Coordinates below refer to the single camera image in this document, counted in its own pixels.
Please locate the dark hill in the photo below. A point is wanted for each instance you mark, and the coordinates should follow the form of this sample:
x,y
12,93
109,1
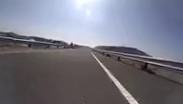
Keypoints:
x,y
123,49

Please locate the grey asphalt road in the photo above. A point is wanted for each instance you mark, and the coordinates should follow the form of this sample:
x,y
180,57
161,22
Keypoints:
x,y
66,78

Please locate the metal guardrail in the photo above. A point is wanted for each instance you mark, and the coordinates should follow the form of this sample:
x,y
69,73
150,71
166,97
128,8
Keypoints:
x,y
17,40
158,64

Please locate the low distant hills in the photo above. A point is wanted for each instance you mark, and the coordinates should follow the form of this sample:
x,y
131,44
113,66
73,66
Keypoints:
x,y
24,36

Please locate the faint white painted line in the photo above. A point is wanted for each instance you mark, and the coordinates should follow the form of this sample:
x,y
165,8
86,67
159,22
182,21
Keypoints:
x,y
8,52

